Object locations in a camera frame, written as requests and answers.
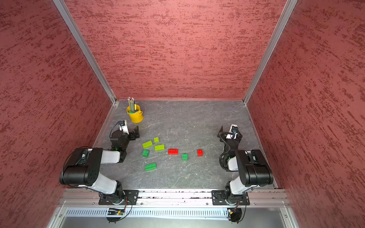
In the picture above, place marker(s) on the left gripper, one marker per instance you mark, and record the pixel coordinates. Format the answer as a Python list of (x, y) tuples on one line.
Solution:
[(133, 137)]

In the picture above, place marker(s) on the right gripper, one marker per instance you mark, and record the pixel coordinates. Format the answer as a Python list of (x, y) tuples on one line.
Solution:
[(223, 134)]

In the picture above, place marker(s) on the lime 2x4 brick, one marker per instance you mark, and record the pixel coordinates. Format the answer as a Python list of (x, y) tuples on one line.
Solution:
[(147, 144), (159, 147)]

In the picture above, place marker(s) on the red 2x2 brick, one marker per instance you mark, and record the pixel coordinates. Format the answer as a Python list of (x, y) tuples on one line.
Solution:
[(199, 153)]

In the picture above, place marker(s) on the dark green 2x4 brick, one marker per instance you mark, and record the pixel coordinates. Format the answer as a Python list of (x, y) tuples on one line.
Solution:
[(150, 167)]

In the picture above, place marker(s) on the red 2x4 brick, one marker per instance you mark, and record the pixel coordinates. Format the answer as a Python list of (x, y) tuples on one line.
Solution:
[(173, 151)]

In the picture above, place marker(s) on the dark green 2x2 brick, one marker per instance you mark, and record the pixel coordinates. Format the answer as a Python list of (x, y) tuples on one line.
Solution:
[(185, 157), (146, 153)]

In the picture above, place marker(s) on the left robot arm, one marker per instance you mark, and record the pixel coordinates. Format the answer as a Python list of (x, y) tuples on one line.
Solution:
[(82, 169)]

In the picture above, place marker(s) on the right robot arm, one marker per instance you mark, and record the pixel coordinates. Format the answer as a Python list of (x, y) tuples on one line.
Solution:
[(251, 166)]

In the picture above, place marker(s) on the yellow pencil cup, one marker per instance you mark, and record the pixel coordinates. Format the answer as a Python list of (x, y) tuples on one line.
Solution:
[(137, 116)]

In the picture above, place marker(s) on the pencils in cup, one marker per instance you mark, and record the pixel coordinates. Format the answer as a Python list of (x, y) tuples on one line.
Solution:
[(132, 106)]

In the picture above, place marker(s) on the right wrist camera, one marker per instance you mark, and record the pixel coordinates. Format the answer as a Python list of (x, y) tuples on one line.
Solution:
[(233, 132)]

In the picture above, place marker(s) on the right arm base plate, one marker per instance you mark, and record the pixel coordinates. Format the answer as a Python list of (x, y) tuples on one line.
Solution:
[(220, 197)]

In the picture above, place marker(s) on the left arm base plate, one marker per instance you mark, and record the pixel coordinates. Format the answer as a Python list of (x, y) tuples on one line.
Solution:
[(127, 196)]

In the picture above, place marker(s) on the aluminium front rail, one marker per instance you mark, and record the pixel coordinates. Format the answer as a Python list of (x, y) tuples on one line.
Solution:
[(174, 198)]

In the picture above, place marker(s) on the right corner aluminium post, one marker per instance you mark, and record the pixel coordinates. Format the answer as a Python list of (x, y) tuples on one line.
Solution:
[(279, 28)]

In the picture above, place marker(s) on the corner aluminium post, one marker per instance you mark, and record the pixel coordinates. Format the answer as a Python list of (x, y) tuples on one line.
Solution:
[(279, 28), (72, 26)]

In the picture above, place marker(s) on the left corner aluminium post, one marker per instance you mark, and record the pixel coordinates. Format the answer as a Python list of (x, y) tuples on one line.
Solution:
[(72, 26)]

